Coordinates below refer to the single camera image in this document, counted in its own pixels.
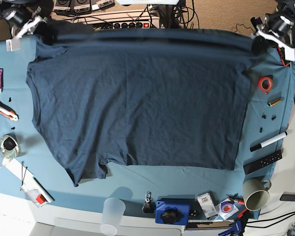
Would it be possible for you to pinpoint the purple orange disc packet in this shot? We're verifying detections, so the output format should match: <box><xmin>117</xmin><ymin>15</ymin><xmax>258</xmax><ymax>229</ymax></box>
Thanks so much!
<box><xmin>215</xmin><ymin>198</ymin><xmax>239</xmax><ymax>220</ymax></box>

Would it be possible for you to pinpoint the black key fob with chain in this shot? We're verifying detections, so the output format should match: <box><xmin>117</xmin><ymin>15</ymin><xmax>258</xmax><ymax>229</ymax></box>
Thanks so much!
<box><xmin>142</xmin><ymin>191</ymin><xmax>155</xmax><ymax>214</ymax></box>

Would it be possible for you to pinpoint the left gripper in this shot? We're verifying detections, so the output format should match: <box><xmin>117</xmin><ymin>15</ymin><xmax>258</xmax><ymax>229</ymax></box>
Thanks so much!
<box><xmin>251</xmin><ymin>13</ymin><xmax>294</xmax><ymax>56</ymax></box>

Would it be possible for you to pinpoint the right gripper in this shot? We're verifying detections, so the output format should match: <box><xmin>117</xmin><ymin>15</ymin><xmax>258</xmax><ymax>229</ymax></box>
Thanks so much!
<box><xmin>1</xmin><ymin>7</ymin><xmax>57</xmax><ymax>45</ymax></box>

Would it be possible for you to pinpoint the clear tape roll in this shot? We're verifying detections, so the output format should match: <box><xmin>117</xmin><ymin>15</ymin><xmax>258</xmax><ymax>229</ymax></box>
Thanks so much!
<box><xmin>0</xmin><ymin>134</ymin><xmax>19</xmax><ymax>159</ymax></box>

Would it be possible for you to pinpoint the white red tube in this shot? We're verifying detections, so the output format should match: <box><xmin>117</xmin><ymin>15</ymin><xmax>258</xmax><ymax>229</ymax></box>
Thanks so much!
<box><xmin>20</xmin><ymin>185</ymin><xmax>48</xmax><ymax>207</ymax></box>

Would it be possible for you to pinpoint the light blue table cloth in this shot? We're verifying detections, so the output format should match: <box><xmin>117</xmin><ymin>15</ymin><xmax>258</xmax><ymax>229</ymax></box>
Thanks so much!
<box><xmin>0</xmin><ymin>38</ymin><xmax>295</xmax><ymax>217</ymax></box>

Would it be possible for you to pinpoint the grey green mug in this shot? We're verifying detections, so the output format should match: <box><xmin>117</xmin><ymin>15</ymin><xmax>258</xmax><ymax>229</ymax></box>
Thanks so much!
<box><xmin>242</xmin><ymin>178</ymin><xmax>272</xmax><ymax>211</ymax></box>

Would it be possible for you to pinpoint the red tape roll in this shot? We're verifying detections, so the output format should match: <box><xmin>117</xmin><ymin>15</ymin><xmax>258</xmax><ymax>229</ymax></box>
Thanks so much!
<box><xmin>258</xmin><ymin>76</ymin><xmax>273</xmax><ymax>94</ymax></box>

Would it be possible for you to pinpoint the white paper strip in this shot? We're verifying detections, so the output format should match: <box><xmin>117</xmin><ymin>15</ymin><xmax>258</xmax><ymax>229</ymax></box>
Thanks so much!
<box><xmin>5</xmin><ymin>159</ymin><xmax>55</xmax><ymax>203</ymax></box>

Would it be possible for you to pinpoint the white barcode package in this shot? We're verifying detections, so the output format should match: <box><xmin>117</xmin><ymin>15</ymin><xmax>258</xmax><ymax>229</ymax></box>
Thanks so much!
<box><xmin>197</xmin><ymin>192</ymin><xmax>218</xmax><ymax>220</ymax></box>

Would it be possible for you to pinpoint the blue clamp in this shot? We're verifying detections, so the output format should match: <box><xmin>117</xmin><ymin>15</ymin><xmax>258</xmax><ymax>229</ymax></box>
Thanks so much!
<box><xmin>218</xmin><ymin>217</ymin><xmax>248</xmax><ymax>236</ymax></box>

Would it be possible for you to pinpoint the blue box with knob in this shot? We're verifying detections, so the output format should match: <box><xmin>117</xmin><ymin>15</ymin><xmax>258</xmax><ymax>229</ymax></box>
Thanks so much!
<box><xmin>155</xmin><ymin>198</ymin><xmax>190</xmax><ymax>226</ymax></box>

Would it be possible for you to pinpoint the translucent plastic cup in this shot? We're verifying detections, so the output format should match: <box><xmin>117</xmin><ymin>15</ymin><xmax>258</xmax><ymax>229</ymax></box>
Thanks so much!
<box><xmin>100</xmin><ymin>198</ymin><xmax>126</xmax><ymax>236</ymax></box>

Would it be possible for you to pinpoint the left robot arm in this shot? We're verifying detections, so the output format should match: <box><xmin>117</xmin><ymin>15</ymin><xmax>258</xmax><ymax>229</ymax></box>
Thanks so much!
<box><xmin>256</xmin><ymin>0</ymin><xmax>295</xmax><ymax>40</ymax></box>

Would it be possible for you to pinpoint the black white marker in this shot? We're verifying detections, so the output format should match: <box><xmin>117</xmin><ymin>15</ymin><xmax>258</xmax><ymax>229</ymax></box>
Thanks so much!
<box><xmin>250</xmin><ymin>131</ymin><xmax>288</xmax><ymax>152</ymax></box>

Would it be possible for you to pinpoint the dark blue T-shirt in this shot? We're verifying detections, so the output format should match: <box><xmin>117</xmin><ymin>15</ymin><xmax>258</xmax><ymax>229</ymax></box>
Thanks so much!
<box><xmin>26</xmin><ymin>29</ymin><xmax>255</xmax><ymax>186</ymax></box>

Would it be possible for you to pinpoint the black remote control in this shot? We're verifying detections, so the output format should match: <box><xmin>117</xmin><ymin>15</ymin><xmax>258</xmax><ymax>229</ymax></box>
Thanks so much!
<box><xmin>243</xmin><ymin>150</ymin><xmax>282</xmax><ymax>175</ymax></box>

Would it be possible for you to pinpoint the orange black tool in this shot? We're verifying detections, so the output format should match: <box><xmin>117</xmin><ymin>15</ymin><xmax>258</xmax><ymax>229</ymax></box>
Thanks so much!
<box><xmin>276</xmin><ymin>46</ymin><xmax>290</xmax><ymax>67</ymax></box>

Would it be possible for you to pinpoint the white power strip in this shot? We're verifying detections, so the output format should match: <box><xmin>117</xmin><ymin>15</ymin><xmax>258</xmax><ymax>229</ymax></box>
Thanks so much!
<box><xmin>73</xmin><ymin>13</ymin><xmax>163</xmax><ymax>30</ymax></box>

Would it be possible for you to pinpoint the black small device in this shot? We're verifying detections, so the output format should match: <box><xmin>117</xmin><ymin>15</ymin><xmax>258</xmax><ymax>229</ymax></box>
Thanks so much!
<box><xmin>280</xmin><ymin>192</ymin><xmax>295</xmax><ymax>202</ymax></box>

